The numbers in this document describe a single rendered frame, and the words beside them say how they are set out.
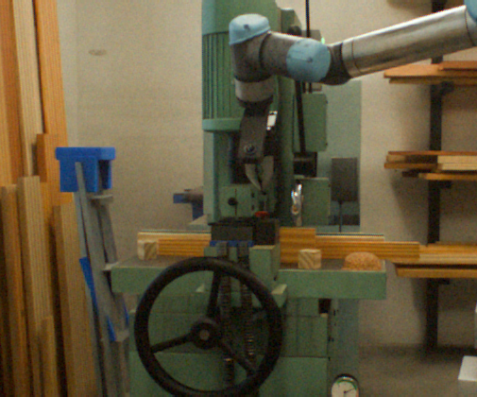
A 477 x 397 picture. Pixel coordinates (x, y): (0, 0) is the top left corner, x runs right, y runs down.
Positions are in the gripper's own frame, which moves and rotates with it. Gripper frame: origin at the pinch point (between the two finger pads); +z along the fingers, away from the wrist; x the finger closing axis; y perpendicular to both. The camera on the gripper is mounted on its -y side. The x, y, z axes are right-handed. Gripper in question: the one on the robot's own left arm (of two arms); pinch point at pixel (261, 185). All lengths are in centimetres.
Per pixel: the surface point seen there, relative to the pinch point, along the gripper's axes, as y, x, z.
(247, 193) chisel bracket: 9.8, 5.0, 8.4
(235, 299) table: -18.4, 4.0, 15.2
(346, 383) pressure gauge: -24.5, -18.3, 32.2
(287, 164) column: 32.6, -1.6, 14.8
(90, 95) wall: 232, 139, 91
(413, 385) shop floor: 108, -47, 188
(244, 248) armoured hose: -14.2, 2.0, 5.4
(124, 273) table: -8.7, 30.5, 17.5
